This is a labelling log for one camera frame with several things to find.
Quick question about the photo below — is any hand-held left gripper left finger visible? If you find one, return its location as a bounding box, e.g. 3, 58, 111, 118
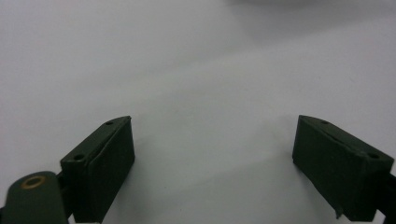
60, 115, 136, 224

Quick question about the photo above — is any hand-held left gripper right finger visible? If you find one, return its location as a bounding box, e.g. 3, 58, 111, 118
291, 114, 395, 222

